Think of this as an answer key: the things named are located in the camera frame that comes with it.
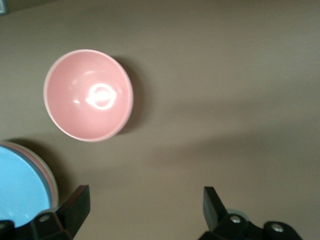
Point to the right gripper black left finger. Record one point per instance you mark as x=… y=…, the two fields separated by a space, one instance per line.
x=67 y=217

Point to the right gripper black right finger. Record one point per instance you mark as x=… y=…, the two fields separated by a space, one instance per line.
x=225 y=227

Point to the blue plate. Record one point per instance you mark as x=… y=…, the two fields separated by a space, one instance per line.
x=17 y=180

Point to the brown table cloth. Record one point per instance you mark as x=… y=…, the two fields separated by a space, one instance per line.
x=200 y=100

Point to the small pink bowl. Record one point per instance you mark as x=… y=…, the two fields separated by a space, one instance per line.
x=88 y=96

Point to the grey metal bracket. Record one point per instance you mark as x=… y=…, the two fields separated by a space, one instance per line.
x=2 y=6

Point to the pink plate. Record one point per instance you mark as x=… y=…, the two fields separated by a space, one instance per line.
x=36 y=160

